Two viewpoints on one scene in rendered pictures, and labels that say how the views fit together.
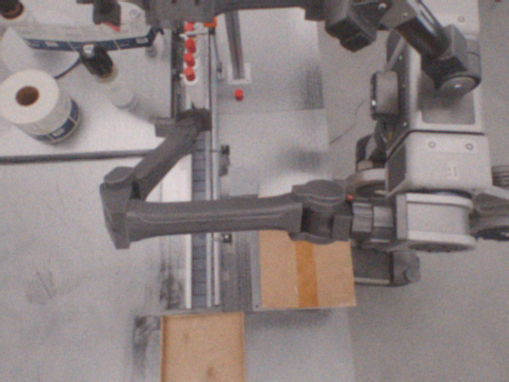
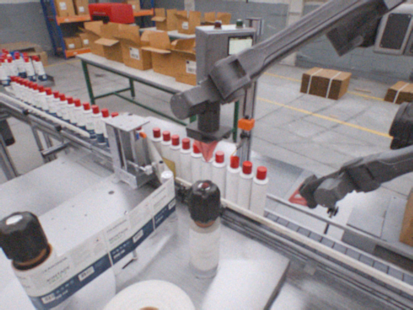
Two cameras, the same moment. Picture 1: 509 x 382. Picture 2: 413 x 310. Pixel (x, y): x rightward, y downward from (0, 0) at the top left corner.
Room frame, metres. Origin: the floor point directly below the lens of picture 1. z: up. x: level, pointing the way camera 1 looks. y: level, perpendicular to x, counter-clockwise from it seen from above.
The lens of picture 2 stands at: (0.50, 0.88, 1.59)
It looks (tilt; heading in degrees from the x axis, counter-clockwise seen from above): 32 degrees down; 303
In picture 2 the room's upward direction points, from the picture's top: straight up
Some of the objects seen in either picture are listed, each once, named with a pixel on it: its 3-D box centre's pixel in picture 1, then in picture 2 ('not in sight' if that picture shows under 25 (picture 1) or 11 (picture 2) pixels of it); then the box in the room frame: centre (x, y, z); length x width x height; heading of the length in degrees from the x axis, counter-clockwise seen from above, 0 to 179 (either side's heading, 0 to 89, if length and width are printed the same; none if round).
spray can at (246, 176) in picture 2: (194, 75); (245, 187); (0.79, 0.16, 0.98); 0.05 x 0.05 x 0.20
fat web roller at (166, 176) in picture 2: (143, 33); (169, 196); (0.99, 0.34, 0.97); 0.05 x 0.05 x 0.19
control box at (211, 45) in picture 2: not in sight; (225, 59); (0.95, 0.07, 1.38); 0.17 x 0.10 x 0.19; 52
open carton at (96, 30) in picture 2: not in sight; (102, 39); (3.70, -1.63, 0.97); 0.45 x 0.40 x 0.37; 81
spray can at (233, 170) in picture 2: (194, 62); (233, 181); (0.84, 0.16, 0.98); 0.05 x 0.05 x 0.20
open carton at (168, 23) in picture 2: not in sight; (166, 19); (4.41, -3.76, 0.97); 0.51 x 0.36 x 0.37; 83
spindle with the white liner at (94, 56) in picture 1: (108, 77); (204, 229); (0.78, 0.44, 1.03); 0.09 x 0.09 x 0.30
